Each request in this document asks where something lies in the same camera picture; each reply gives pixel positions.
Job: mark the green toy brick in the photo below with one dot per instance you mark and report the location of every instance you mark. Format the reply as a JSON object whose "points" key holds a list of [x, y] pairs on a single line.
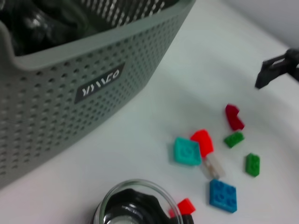
{"points": [[234, 139], [252, 164]]}

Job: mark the glass teacup black sleeve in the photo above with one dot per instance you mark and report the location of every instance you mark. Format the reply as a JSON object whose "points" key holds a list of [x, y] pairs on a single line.
{"points": [[130, 205]]}

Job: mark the orange-red long toy brick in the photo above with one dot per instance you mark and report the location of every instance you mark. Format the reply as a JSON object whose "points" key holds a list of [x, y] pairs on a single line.
{"points": [[203, 142]]}

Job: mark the black clay teapot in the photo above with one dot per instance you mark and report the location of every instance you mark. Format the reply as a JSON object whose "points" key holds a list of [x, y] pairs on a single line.
{"points": [[35, 25]]}

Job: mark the grey-green perforated storage bin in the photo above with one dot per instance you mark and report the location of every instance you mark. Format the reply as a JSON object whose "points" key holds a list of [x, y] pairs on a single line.
{"points": [[70, 116]]}

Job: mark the blue square toy brick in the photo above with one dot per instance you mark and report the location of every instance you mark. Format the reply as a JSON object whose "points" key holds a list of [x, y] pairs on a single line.
{"points": [[222, 196]]}

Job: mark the teal square toy brick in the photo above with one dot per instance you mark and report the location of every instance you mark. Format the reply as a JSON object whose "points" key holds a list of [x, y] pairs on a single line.
{"points": [[187, 151]]}

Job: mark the dark red toy brick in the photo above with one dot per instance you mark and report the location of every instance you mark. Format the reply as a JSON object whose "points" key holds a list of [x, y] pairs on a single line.
{"points": [[233, 119]]}

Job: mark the small red sloped brick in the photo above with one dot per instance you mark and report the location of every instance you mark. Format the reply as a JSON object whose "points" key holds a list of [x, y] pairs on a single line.
{"points": [[185, 206]]}

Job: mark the translucent white toy brick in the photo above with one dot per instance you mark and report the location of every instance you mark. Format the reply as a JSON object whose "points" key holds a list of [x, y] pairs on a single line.
{"points": [[212, 165]]}

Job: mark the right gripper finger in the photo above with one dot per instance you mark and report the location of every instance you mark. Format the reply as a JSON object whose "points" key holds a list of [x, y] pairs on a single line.
{"points": [[268, 70]]}

